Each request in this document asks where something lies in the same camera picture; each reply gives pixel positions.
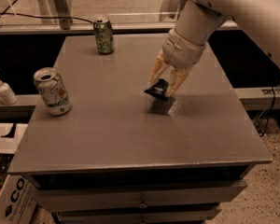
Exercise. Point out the metal window bracket left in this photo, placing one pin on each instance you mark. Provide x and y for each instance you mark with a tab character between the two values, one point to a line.
63	8

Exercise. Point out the green soda can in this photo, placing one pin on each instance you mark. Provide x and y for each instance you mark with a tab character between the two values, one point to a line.
103	35

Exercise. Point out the metal window bracket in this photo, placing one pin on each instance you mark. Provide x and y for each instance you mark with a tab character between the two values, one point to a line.
171	9
63	8

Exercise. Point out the metal window bracket right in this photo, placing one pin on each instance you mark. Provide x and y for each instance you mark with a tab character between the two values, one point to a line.
171	9

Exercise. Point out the grey drawer cabinet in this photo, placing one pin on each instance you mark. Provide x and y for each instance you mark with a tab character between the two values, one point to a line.
120	156

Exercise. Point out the white shelf panel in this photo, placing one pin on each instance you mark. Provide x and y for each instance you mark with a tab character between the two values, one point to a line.
10	136

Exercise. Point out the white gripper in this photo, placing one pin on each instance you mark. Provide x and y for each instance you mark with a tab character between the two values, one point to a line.
181	51

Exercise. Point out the dark blue rxbar wrapper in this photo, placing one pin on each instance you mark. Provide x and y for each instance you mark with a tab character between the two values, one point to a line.
158	90

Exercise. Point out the white cardboard box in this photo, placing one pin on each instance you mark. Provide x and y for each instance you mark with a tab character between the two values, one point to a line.
16	201

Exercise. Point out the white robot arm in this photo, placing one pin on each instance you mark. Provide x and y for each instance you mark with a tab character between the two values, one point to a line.
196	21

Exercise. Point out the white 7up can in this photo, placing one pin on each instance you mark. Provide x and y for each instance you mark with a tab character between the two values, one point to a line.
49	84

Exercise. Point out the white pump bottle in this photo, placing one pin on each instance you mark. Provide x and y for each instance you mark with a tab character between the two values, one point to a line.
7	95

